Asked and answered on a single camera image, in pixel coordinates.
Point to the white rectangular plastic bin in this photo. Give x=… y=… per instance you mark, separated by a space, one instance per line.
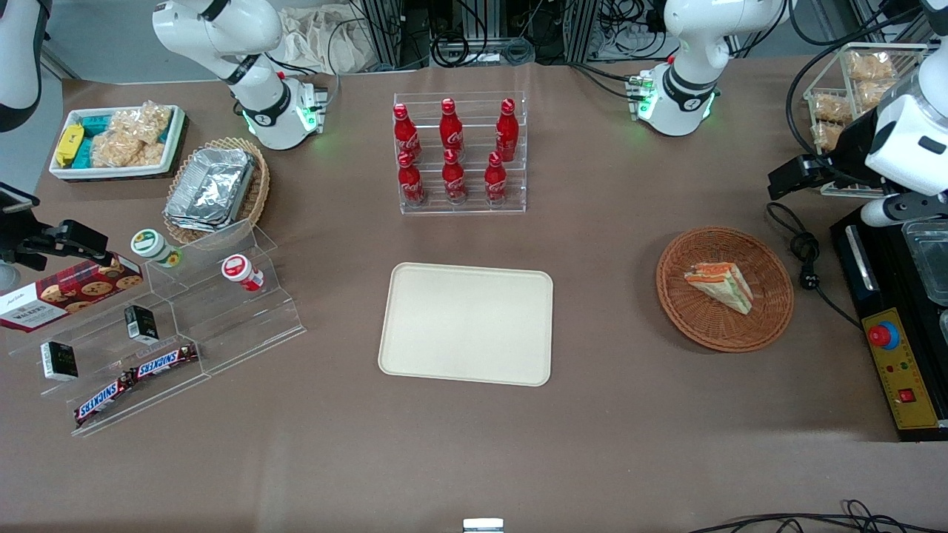
x=111 y=172

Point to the beige rectangular serving tray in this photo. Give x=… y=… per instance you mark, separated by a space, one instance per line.
x=465 y=324

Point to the clear acrylic stepped shelf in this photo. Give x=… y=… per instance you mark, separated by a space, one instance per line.
x=222 y=318

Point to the clear glass dish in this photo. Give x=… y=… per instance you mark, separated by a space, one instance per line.
x=929 y=259

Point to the red tartan cookie box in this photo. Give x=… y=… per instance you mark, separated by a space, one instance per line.
x=67 y=296

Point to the black machine with yellow panel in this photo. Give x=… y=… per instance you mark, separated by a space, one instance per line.
x=900 y=370

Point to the green lid yogurt cup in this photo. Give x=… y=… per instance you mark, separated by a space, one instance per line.
x=152 y=246

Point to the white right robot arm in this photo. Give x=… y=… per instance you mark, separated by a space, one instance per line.
x=255 y=81

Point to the stacked aluminium foil trays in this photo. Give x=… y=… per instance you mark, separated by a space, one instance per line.
x=211 y=189

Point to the small silver metal block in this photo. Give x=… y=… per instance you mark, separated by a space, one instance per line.
x=483 y=525

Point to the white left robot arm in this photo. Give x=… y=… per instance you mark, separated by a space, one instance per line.
x=689 y=74

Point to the teal snack packets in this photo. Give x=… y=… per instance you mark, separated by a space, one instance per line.
x=95 y=124

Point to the red lid yogurt cup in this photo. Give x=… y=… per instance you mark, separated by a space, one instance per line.
x=238 y=270

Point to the small black box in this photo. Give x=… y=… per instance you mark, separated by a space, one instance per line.
x=59 y=361
x=141 y=323

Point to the yellow snack packet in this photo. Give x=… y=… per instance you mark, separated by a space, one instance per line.
x=69 y=144

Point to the bagged fried snack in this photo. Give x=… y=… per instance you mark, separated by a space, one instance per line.
x=870 y=66
x=831 y=109
x=826 y=135
x=878 y=95

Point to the red cola bottle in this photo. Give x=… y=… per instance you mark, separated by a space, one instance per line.
x=451 y=129
x=495 y=180
x=411 y=181
x=507 y=133
x=454 y=180
x=406 y=133

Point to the Snickers chocolate bar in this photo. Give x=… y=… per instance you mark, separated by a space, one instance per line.
x=104 y=400
x=164 y=361

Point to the light oval wicker basket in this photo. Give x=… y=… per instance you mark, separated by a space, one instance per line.
x=259 y=185

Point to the round brown wicker basket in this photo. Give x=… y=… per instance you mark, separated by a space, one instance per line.
x=763 y=311

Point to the aluminium frame post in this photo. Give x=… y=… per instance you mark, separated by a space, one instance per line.
x=396 y=33

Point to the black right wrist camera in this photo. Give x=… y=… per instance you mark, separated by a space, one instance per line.
x=78 y=238

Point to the triangular sandwich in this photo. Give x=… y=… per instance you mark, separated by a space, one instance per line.
x=722 y=287

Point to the clear acrylic bottle rack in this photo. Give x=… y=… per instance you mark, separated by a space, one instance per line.
x=474 y=209

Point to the bagged rice crackers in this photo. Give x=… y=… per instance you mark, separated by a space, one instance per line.
x=129 y=141

